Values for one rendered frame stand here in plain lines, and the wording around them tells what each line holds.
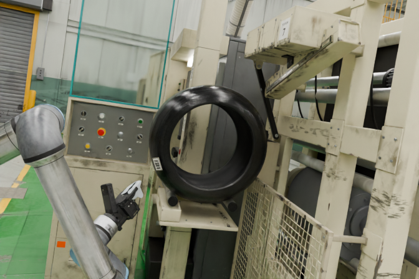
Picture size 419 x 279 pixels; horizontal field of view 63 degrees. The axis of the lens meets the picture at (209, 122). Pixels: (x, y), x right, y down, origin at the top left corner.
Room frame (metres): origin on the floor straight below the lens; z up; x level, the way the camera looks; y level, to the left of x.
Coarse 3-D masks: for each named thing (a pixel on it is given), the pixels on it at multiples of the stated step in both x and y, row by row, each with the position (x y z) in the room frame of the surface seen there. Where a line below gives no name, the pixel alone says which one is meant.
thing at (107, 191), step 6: (102, 186) 1.28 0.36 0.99; (108, 186) 1.26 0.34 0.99; (102, 192) 1.27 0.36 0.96; (108, 192) 1.26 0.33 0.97; (108, 198) 1.25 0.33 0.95; (114, 198) 1.27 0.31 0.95; (108, 204) 1.26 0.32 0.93; (114, 204) 1.26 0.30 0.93; (108, 210) 1.26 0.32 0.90; (114, 210) 1.25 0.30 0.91
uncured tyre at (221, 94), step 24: (192, 96) 1.51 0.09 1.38; (216, 96) 1.53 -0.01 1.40; (240, 96) 1.58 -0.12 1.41; (168, 120) 1.49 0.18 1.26; (240, 120) 1.82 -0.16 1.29; (168, 144) 1.48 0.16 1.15; (240, 144) 1.83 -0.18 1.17; (264, 144) 1.59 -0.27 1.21; (168, 168) 1.49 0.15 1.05; (240, 168) 1.80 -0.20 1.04; (192, 192) 1.52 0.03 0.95; (216, 192) 1.54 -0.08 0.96; (240, 192) 1.60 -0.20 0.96
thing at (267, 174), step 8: (272, 144) 1.91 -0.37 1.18; (272, 152) 1.92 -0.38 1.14; (272, 160) 1.92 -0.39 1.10; (264, 168) 1.91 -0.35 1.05; (272, 168) 1.92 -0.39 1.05; (264, 176) 1.91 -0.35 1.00; (272, 176) 1.92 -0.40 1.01; (256, 184) 1.90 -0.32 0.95; (272, 184) 1.92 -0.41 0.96; (264, 192) 1.91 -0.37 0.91
